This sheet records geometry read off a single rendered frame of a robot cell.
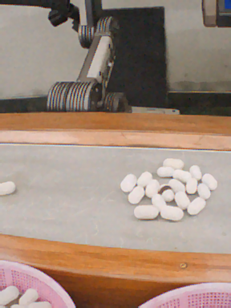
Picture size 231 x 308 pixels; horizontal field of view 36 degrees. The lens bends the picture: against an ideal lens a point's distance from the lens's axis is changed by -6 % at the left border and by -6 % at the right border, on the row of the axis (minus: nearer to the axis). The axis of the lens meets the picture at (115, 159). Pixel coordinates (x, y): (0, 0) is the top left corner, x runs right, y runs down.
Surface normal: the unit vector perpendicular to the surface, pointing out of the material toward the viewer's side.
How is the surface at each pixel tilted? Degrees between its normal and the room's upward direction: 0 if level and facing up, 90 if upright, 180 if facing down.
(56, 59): 90
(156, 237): 0
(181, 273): 0
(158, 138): 45
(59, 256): 0
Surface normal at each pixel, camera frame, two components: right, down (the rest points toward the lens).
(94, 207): -0.07, -0.85
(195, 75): -0.11, 0.50
